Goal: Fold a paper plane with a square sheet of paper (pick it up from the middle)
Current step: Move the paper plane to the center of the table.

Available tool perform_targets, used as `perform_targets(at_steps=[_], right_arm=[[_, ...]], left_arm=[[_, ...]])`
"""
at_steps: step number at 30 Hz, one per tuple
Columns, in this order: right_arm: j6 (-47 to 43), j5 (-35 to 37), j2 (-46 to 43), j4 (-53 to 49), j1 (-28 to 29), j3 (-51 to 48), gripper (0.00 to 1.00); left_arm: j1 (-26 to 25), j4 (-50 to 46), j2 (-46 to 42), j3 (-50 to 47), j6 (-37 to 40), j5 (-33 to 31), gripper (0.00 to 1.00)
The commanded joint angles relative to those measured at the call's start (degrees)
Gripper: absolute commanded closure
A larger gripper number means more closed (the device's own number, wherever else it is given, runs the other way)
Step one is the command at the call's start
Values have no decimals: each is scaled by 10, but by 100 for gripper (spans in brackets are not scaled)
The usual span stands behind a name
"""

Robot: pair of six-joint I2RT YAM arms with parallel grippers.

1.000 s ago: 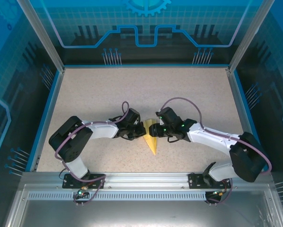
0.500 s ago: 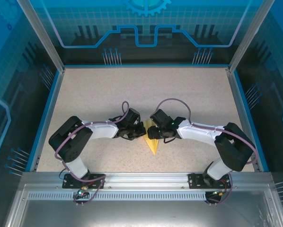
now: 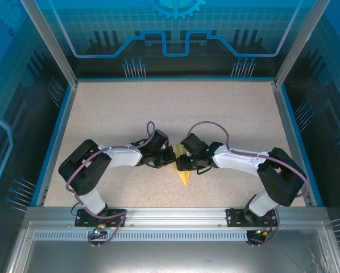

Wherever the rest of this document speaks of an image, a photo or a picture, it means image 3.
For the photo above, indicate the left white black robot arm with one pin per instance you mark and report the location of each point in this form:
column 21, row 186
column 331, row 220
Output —
column 124, row 155

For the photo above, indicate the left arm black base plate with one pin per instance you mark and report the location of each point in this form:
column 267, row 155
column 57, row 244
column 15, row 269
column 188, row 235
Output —
column 79, row 223

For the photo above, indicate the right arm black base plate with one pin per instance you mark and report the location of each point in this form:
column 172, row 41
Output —
column 232, row 220

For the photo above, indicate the aluminium mounting rail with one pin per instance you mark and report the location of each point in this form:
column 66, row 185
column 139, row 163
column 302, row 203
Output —
column 173, row 214

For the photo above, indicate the steel sheet tray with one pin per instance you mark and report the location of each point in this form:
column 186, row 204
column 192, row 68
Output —
column 173, row 256

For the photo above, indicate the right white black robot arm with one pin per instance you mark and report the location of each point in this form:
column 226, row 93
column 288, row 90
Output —
column 238, row 157

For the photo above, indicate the yellow paper sheet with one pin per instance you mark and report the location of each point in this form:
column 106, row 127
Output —
column 184, row 177

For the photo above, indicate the aluminium frame post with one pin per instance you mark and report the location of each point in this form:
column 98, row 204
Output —
column 50, row 45
column 300, row 45

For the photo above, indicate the aluminium side rail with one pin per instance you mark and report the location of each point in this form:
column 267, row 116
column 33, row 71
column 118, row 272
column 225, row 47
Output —
column 292, row 142
column 59, row 142

